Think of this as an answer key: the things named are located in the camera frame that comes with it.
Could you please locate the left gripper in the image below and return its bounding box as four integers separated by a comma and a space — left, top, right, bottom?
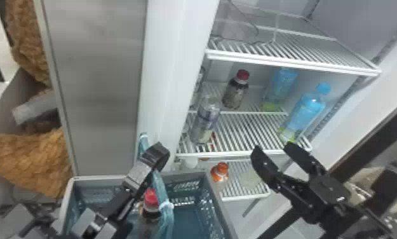
69, 141, 171, 239

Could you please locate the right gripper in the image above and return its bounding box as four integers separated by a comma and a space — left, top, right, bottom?
250, 141, 369, 239

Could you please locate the blue basket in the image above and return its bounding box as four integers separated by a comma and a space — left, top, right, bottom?
59, 132, 239, 239

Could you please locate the dark bottle with red cap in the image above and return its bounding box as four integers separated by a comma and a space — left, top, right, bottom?
221, 69, 252, 111
134, 188, 163, 239

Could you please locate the blue bottle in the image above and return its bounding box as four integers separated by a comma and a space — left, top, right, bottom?
277, 82, 332, 144
259, 66, 299, 113

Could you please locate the orange bottle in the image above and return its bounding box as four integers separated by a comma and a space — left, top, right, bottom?
210, 161, 231, 184

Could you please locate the silver can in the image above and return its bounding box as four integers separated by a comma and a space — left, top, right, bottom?
188, 94, 222, 146

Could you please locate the white fridge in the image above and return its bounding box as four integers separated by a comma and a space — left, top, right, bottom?
32, 0, 397, 239

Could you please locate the beige towel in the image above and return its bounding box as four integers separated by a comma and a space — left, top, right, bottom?
0, 127, 74, 200
4, 0, 52, 87

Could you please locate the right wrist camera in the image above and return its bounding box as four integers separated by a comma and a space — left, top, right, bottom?
364, 163, 397, 214

